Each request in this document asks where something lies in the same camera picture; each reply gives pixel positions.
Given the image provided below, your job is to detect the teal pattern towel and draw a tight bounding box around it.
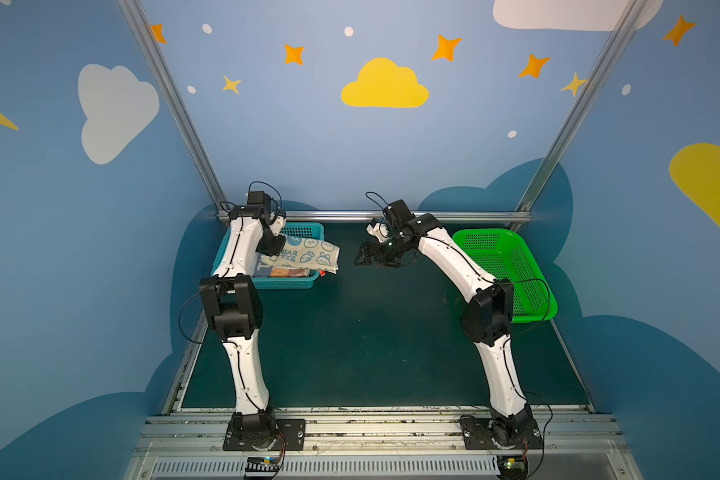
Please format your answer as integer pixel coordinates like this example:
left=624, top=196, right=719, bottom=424
left=259, top=235, right=340, bottom=274

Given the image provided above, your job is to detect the green plastic basket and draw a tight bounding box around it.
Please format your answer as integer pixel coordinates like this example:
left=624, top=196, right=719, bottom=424
left=453, top=228, right=558, bottom=323

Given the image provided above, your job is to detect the teal plastic basket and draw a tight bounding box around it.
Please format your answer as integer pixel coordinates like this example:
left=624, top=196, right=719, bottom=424
left=210, top=218, right=340, bottom=290

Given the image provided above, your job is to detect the horizontal aluminium frame rail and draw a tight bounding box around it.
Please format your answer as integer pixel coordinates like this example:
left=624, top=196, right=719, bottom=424
left=217, top=209, right=533, bottom=224

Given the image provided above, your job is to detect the small circuit board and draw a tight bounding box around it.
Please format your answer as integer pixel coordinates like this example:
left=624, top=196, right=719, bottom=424
left=242, top=457, right=282, bottom=480
left=497, top=456, right=529, bottom=480

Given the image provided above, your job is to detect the left aluminium frame post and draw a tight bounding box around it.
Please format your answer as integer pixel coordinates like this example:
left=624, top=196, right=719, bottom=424
left=117, top=0, right=226, bottom=210

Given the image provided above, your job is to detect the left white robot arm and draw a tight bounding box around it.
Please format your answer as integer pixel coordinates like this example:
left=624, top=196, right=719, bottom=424
left=199, top=189, right=285, bottom=442

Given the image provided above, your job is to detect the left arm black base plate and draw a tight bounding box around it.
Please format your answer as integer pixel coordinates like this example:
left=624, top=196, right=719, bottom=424
left=222, top=415, right=306, bottom=451

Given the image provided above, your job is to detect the right small circuit board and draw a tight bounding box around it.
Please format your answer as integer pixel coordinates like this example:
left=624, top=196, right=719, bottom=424
left=497, top=456, right=529, bottom=480

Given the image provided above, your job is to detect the aluminium frame post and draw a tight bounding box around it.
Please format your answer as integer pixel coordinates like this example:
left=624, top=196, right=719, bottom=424
left=507, top=0, right=648, bottom=232
left=117, top=0, right=226, bottom=210

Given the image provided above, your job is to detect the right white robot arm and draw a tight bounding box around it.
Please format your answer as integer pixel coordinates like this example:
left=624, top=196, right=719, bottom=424
left=355, top=200, right=538, bottom=445

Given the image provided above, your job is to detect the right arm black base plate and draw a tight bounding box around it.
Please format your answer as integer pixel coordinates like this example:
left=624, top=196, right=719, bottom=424
left=458, top=415, right=542, bottom=450

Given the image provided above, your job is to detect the left small circuit board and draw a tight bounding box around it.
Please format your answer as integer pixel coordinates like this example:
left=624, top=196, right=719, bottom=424
left=242, top=457, right=282, bottom=480

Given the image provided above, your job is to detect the right aluminium frame post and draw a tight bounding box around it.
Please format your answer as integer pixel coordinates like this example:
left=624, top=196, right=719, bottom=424
left=507, top=0, right=648, bottom=232

